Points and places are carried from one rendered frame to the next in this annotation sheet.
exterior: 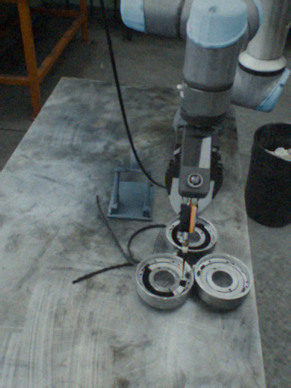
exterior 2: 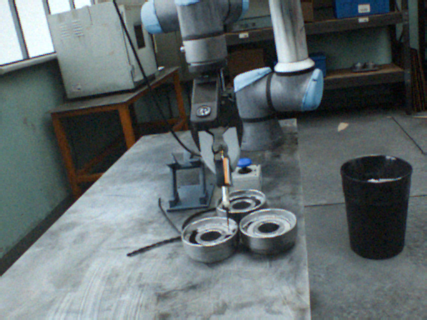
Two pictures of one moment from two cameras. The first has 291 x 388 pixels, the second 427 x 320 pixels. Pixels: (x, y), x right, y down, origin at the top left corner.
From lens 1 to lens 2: 0.34 m
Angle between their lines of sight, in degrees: 22
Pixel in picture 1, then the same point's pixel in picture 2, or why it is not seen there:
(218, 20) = not seen: outside the picture
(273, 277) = (389, 305)
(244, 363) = (288, 287)
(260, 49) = (286, 54)
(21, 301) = (79, 272)
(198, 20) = not seen: outside the picture
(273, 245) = (385, 275)
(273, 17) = (286, 26)
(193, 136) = (202, 82)
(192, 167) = (200, 103)
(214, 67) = (198, 18)
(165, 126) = not seen: hidden behind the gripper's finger
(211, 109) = (207, 53)
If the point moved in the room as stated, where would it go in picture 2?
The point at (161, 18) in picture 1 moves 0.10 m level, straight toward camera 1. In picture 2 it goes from (168, 14) to (158, 15)
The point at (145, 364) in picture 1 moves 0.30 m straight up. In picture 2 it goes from (187, 301) to (144, 116)
